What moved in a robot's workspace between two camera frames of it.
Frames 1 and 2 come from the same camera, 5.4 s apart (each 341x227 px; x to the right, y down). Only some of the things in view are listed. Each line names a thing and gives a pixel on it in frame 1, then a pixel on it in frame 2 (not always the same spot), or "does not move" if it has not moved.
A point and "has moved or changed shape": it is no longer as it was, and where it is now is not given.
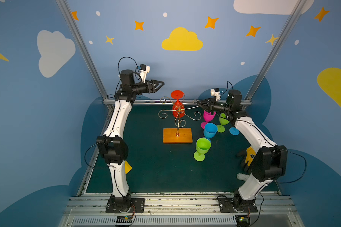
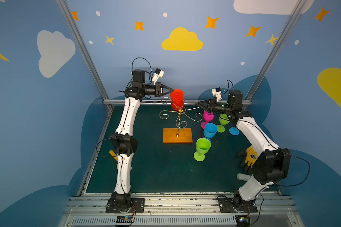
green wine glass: (202, 146) does not move
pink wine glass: (208, 117) does not move
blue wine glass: (210, 130) does not move
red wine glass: (178, 110) has moved or changed shape
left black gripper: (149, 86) → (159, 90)
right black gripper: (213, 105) does not move
